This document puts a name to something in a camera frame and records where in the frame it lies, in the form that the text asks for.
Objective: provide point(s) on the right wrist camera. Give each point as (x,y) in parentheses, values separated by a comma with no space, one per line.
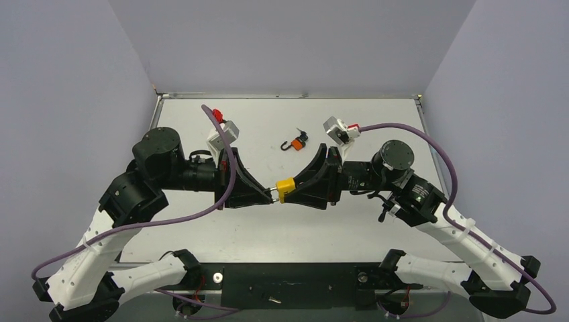
(342,134)

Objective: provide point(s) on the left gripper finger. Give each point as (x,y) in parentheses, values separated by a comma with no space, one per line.
(245,196)
(245,183)

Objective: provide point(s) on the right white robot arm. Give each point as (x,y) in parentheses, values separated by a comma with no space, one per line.
(494,280)

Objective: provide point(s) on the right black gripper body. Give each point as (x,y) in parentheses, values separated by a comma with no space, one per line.
(333,176)

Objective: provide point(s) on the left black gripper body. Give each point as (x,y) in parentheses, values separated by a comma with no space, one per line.
(224,175)

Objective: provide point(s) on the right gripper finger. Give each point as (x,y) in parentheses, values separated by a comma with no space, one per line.
(312,199)
(315,176)

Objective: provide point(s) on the yellow padlock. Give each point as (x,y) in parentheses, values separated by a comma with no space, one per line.
(284,187)

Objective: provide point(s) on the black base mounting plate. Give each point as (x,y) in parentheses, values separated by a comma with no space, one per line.
(359,301)

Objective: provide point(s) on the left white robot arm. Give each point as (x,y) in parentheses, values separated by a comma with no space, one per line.
(84,289)

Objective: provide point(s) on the orange padlock with key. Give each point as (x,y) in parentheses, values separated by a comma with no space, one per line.
(298,143)

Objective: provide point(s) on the aluminium frame rail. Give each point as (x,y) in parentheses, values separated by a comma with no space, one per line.
(296,280)

